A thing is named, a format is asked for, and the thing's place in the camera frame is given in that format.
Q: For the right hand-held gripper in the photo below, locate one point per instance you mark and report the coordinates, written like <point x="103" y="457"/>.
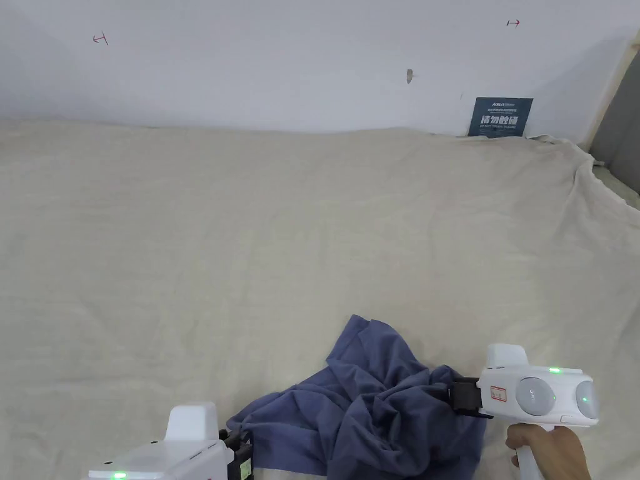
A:
<point x="535" y="395"/>

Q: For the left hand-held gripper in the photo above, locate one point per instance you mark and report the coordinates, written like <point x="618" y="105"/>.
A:
<point x="175" y="450"/>

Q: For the dark blue shirt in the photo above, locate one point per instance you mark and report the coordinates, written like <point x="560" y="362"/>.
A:
<point x="380" y="410"/>

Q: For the person's right hand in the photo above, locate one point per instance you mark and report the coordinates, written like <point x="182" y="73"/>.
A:
<point x="555" y="452"/>

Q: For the bed with beige sheet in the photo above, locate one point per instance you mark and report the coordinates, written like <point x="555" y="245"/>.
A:
<point x="210" y="235"/>

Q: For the dark blue sign card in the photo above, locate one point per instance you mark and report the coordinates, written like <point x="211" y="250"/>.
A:
<point x="500" y="117"/>

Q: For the grey padded headboard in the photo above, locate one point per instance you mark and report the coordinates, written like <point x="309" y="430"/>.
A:
<point x="619" y="135"/>

